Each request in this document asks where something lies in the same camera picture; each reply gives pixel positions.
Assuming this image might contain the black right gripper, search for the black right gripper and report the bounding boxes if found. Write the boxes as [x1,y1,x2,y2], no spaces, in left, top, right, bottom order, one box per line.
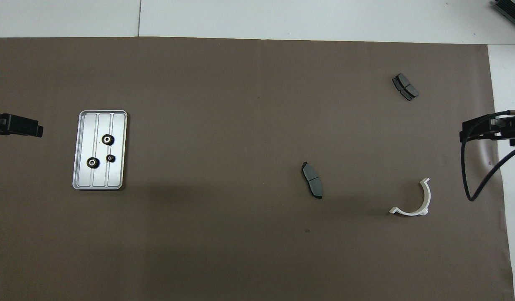
[460,113,515,146]

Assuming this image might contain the dark ribbed metal device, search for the dark ribbed metal device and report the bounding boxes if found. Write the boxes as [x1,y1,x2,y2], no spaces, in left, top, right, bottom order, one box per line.
[490,0,515,32]

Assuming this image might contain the short grey brake pad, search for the short grey brake pad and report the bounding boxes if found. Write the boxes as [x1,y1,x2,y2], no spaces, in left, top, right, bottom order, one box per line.
[392,73,419,102]

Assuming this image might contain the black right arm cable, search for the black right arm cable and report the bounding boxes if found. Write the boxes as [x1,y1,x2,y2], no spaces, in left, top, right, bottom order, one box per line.
[461,110,515,202]

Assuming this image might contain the long grey brake pad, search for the long grey brake pad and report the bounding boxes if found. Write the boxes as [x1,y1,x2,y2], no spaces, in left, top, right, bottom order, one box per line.
[301,161,324,200]

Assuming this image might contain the white curved plastic bracket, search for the white curved plastic bracket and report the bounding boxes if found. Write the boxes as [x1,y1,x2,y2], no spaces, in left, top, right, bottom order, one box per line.
[389,178,431,216]

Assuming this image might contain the brown table mat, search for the brown table mat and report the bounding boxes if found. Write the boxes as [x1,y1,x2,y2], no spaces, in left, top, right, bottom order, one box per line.
[0,37,515,301]

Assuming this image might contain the silver metal tray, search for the silver metal tray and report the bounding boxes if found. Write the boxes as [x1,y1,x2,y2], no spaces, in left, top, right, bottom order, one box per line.
[73,110,127,191]

